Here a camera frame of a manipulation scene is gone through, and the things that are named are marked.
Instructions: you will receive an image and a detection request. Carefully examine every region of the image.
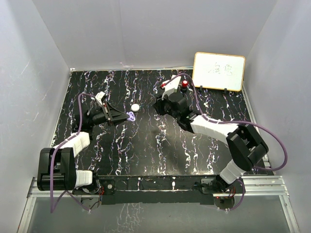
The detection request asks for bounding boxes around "white green box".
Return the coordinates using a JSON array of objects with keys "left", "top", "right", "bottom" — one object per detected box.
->
[{"left": 170, "top": 75, "right": 181, "bottom": 92}]

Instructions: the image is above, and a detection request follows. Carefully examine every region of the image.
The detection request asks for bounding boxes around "white earbud charging case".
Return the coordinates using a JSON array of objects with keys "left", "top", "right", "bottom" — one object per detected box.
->
[{"left": 131, "top": 103, "right": 140, "bottom": 112}]

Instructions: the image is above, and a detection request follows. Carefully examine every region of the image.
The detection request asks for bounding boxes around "white whiteboard yellow frame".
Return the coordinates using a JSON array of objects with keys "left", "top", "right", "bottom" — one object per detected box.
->
[{"left": 192, "top": 52, "right": 246, "bottom": 92}]

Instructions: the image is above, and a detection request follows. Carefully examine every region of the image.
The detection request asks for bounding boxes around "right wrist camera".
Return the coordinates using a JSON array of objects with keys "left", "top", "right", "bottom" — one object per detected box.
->
[{"left": 160, "top": 80, "right": 174, "bottom": 99}]

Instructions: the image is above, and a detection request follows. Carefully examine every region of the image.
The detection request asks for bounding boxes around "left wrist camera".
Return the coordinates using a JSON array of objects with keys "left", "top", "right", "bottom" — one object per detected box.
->
[{"left": 95, "top": 91, "right": 106, "bottom": 107}]

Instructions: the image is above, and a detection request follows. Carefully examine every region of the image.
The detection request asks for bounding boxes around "red emergency stop button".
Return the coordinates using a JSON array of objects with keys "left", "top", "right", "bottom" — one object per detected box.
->
[{"left": 180, "top": 80, "right": 189, "bottom": 93}]

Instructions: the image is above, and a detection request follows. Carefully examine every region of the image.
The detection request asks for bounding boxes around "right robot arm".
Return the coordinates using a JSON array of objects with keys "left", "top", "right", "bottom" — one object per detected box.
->
[{"left": 153, "top": 93, "right": 269, "bottom": 193}]

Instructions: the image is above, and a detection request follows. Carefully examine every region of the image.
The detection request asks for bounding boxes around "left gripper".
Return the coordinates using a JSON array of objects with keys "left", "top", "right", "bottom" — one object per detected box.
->
[{"left": 87, "top": 102, "right": 130, "bottom": 127}]

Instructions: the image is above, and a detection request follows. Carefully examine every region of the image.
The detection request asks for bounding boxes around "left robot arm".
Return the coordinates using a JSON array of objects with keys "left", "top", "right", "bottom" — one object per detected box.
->
[{"left": 37, "top": 103, "right": 130, "bottom": 194}]

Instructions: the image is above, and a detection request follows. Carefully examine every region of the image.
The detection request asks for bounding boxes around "aluminium frame rail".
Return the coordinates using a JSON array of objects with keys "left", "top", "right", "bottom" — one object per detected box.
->
[{"left": 18, "top": 175, "right": 299, "bottom": 233}]

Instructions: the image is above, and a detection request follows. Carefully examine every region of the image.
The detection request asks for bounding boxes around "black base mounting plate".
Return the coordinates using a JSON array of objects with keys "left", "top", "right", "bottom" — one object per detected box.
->
[{"left": 72, "top": 174, "right": 246, "bottom": 206}]

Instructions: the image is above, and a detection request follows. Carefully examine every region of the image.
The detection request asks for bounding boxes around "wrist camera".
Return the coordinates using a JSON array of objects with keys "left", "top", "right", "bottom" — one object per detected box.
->
[
  {"left": 95, "top": 91, "right": 106, "bottom": 107},
  {"left": 160, "top": 80, "right": 174, "bottom": 99}
]

